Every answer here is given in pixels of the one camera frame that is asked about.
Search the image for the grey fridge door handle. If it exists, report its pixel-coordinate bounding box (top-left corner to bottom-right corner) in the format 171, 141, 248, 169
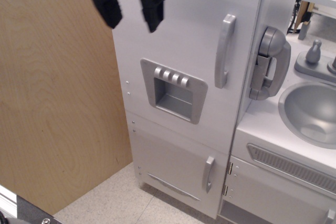
214, 14, 236, 89

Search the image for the grey toy faucet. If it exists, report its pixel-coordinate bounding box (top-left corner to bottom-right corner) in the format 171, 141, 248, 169
295, 39, 335, 83

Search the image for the white oven door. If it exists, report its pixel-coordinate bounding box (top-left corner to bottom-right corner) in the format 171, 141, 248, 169
220, 157, 335, 223

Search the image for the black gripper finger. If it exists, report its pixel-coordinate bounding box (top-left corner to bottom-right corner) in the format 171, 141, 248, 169
93, 0, 122, 29
141, 0, 165, 33

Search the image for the brass hinge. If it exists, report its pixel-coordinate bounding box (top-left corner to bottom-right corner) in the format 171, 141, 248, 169
227, 162, 233, 175
223, 185, 228, 196

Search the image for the upper brass hinge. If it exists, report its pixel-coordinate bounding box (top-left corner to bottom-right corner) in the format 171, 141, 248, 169
227, 162, 233, 175

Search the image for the grey toy telephone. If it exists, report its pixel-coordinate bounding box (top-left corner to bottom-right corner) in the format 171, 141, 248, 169
249, 27, 291, 100

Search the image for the lower brass hinge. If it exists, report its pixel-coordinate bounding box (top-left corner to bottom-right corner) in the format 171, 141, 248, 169
223, 185, 228, 196

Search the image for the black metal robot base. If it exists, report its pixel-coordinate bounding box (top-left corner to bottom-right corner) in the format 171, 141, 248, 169
1, 185, 62, 224

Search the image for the grey toy sink basin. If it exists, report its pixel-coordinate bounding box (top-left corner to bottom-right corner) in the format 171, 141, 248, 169
278, 81, 335, 150

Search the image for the white toy kitchen cabinet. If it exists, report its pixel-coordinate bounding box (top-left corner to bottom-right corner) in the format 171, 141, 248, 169
102, 0, 336, 224

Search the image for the grey oven door handle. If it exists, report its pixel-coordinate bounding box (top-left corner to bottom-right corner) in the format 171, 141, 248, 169
322, 209, 336, 224

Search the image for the white toy fridge door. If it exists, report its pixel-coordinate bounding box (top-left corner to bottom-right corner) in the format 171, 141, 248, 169
113, 0, 261, 153

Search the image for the white lower freezer door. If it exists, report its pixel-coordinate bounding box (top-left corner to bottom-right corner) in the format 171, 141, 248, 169
130, 128, 227, 219

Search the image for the grey vent grille panel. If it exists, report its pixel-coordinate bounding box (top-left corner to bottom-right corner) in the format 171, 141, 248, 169
246, 143, 335, 195

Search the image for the grey freezer door handle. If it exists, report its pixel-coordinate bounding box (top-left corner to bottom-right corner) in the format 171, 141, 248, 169
202, 156, 215, 193

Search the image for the grey ice dispenser panel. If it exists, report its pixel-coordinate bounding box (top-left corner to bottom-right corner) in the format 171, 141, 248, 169
140, 58, 208, 124

